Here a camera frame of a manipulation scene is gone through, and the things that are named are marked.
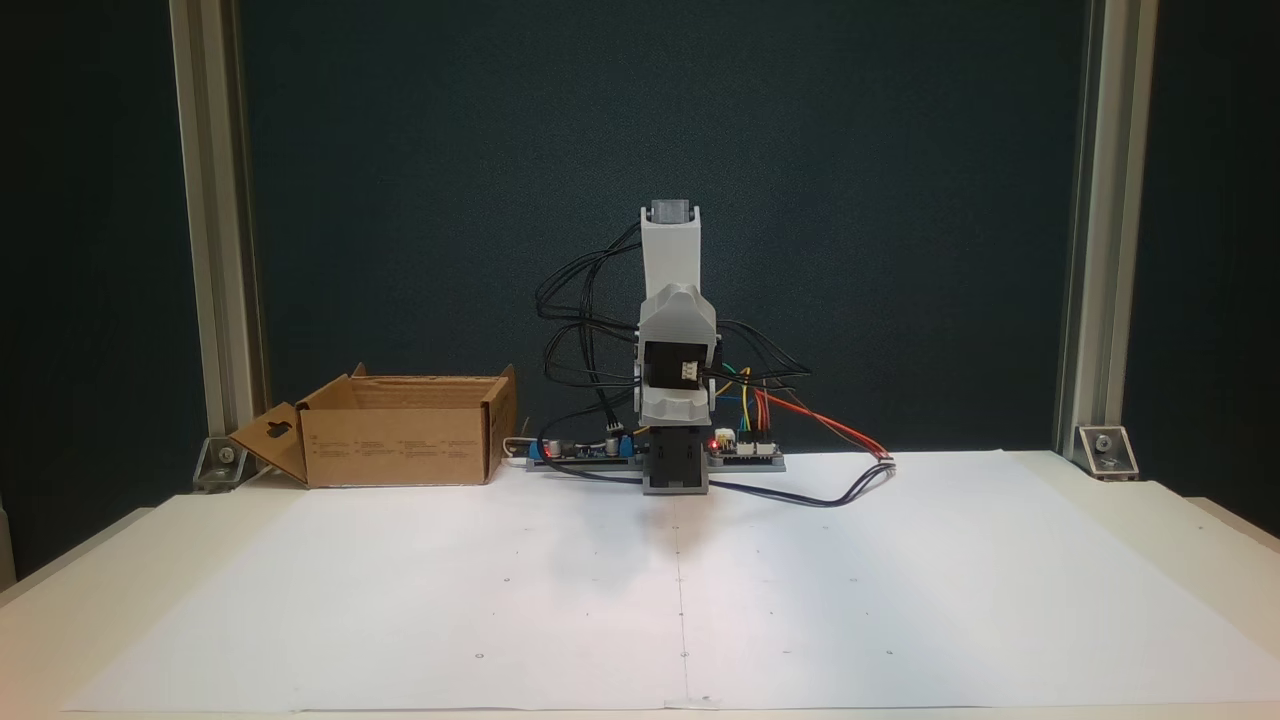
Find blue circuit board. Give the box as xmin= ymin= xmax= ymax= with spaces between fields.
xmin=525 ymin=430 xmax=646 ymax=471

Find metal corner bracket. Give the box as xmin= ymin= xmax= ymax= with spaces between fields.
xmin=1075 ymin=425 xmax=1141 ymax=483
xmin=192 ymin=436 xmax=248 ymax=493

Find coloured jumper wire bundle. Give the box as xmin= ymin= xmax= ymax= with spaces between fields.
xmin=720 ymin=365 xmax=779 ymax=446

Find black servo cable bundle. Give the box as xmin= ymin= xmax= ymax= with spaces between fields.
xmin=535 ymin=222 xmax=646 ymax=401
xmin=715 ymin=320 xmax=813 ymax=393

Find black power cable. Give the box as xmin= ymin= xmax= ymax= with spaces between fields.
xmin=537 ymin=405 xmax=646 ymax=488

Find orange red wires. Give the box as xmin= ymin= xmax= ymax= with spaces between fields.
xmin=750 ymin=388 xmax=891 ymax=459

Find aluminium frame post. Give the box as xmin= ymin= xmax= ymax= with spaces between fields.
xmin=1053 ymin=0 xmax=1161 ymax=471
xmin=168 ymin=0 xmax=269 ymax=471

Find black cable with white connector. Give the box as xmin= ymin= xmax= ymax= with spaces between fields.
xmin=700 ymin=453 xmax=898 ymax=509

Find brown cardboard box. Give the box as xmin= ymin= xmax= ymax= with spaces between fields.
xmin=228 ymin=363 xmax=518 ymax=491

